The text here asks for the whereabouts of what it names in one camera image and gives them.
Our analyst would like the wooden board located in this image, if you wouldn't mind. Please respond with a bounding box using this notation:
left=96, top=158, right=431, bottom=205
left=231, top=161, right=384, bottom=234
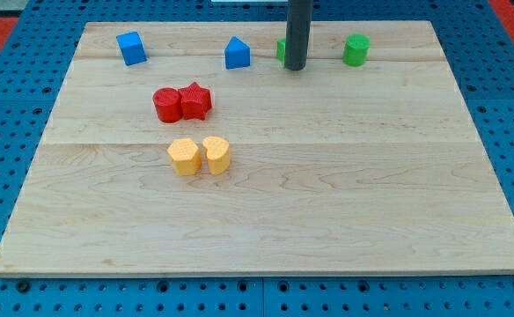
left=0, top=20, right=514, bottom=278

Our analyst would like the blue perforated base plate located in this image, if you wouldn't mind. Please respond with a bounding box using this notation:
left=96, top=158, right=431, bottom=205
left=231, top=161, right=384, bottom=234
left=0, top=0, right=514, bottom=316

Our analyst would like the red star block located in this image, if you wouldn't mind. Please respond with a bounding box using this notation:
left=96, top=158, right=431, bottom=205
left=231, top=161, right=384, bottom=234
left=179, top=82, right=212, bottom=121

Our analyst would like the green cylinder block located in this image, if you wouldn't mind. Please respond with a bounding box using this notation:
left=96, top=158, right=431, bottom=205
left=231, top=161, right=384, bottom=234
left=342, top=33, right=371, bottom=67

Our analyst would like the yellow hexagon block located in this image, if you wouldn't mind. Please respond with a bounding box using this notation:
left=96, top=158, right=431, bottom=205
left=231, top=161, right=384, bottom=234
left=167, top=138, right=202, bottom=176

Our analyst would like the green block behind rod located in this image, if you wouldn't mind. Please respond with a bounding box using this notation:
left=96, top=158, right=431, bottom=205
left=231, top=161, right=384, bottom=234
left=275, top=38, right=286, bottom=63

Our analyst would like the blue cube block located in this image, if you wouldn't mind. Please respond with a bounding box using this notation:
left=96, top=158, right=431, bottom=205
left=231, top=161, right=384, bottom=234
left=116, top=31, right=147, bottom=66

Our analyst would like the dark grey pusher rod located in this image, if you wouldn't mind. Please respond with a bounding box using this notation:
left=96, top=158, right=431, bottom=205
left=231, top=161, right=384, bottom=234
left=284, top=0, right=313, bottom=71

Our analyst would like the yellow heart block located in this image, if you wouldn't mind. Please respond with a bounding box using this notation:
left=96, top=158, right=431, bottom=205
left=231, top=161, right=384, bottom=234
left=202, top=136, right=231, bottom=175

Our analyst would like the red cylinder block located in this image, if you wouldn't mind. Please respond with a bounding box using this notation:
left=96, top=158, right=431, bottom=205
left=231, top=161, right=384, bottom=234
left=152, top=87, right=183, bottom=123

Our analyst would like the blue triangle block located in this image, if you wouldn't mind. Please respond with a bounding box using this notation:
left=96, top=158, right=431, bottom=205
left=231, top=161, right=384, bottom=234
left=224, top=36, right=251, bottom=70

